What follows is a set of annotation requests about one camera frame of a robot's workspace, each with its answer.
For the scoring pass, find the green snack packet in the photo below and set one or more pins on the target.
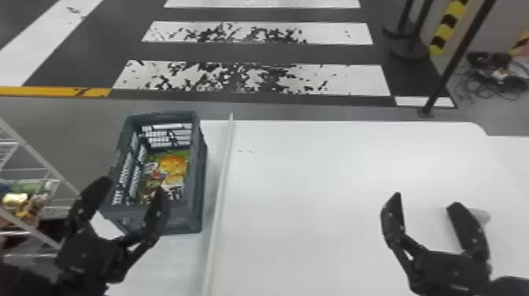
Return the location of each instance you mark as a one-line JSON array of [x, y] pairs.
[[171, 167]]

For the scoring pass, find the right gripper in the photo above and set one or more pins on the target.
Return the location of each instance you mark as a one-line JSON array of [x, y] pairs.
[[450, 275]]

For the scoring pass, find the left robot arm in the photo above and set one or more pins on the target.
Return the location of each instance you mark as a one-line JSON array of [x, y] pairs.
[[25, 283]]

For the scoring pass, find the grey crate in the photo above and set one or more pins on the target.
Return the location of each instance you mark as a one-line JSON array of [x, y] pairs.
[[194, 186]]

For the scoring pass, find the yellow black striped post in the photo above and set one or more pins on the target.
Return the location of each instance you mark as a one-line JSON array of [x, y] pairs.
[[446, 27]]

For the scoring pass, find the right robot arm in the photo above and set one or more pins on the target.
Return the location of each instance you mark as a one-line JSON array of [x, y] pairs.
[[510, 287]]

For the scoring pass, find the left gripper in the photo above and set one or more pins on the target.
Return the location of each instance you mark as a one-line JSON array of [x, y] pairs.
[[89, 258]]

